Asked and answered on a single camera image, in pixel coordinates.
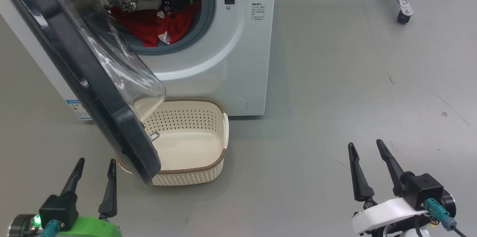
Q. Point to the cream perforated laundry basket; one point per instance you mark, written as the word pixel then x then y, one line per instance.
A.
pixel 193 147

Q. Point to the white front-load washing machine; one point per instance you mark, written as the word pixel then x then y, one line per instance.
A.
pixel 231 62

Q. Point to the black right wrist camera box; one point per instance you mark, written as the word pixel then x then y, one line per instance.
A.
pixel 423 188

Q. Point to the red garment with white trim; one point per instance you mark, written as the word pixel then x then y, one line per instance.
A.
pixel 152 28

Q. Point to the blue energy label sticker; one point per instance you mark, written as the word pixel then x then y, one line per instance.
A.
pixel 79 109

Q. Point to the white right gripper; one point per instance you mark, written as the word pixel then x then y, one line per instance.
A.
pixel 384 214

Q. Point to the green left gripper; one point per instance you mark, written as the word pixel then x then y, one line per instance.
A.
pixel 93 229

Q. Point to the black caster wheel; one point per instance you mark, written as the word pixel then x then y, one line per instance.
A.
pixel 403 17

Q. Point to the printed text warning label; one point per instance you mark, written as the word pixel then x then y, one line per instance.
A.
pixel 258 11

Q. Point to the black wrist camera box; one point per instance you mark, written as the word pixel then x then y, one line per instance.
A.
pixel 423 188
pixel 57 209

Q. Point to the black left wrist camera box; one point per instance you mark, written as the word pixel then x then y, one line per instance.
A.
pixel 57 209

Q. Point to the black round glass washer door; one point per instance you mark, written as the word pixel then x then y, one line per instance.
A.
pixel 93 110

